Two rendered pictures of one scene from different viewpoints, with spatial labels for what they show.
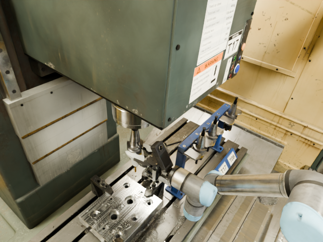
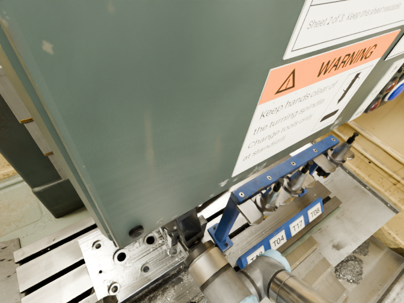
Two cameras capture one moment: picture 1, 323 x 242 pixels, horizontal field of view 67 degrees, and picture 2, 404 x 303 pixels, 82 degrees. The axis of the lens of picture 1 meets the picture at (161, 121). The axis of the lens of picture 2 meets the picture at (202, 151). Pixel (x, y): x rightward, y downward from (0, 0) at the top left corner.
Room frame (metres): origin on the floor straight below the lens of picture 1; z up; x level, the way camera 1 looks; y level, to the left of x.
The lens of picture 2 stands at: (0.44, -0.07, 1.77)
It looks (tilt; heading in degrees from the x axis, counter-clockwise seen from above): 49 degrees down; 14
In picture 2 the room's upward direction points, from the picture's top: 9 degrees clockwise
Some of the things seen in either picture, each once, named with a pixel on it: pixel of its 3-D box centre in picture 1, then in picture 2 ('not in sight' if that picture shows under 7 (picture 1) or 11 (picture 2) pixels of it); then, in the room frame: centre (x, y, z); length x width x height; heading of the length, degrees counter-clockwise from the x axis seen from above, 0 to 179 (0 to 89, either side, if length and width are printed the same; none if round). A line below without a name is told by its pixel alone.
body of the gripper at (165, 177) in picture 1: (161, 168); (185, 233); (0.62, -0.02, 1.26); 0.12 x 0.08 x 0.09; 58
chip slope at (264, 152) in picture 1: (198, 155); (271, 186); (1.22, -0.28, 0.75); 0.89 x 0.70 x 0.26; 55
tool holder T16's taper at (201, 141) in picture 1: (201, 139); (272, 194); (0.81, -0.18, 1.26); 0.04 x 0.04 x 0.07
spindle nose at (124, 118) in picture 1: (135, 101); not in sight; (0.69, 0.09, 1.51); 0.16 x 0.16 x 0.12
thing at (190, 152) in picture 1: (193, 154); (251, 212); (0.76, -0.15, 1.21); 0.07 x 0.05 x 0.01; 55
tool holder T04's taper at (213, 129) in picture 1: (213, 128); (299, 177); (0.90, -0.24, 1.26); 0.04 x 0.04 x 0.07
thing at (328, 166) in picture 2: (226, 120); (325, 164); (1.03, -0.34, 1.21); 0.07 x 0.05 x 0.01; 55
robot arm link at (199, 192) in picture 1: (199, 190); (232, 302); (0.54, -0.15, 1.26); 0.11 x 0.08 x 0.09; 58
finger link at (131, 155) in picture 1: (134, 160); not in sight; (0.65, 0.09, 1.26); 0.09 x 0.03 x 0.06; 72
